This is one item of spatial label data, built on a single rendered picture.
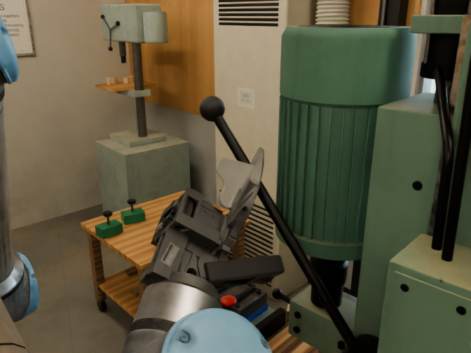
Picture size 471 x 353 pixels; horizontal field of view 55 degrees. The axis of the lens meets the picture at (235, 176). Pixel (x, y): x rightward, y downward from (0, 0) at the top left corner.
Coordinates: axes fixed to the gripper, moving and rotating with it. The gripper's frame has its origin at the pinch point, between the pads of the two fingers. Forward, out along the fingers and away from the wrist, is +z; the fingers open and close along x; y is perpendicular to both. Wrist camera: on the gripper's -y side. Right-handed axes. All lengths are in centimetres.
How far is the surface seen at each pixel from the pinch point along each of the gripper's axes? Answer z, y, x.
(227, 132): 1.4, 5.1, -5.2
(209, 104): 3.5, 8.8, -5.8
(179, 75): 210, -9, 166
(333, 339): -11.4, -27.3, 8.3
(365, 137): 1.9, -8.6, -16.5
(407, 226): -7.1, -16.5, -15.6
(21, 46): 194, 91, 208
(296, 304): -6.8, -21.8, 11.7
